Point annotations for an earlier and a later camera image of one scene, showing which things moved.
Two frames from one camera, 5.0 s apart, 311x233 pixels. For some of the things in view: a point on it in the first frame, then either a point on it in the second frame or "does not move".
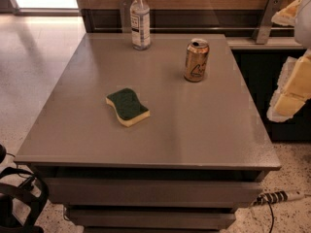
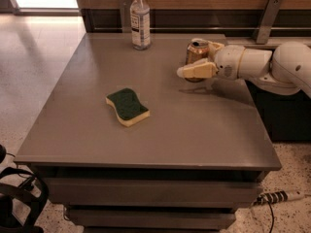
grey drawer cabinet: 183,170 does not move
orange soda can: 197,51 does not move
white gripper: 304,24 -> 227,61
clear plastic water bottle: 140,20 does not move
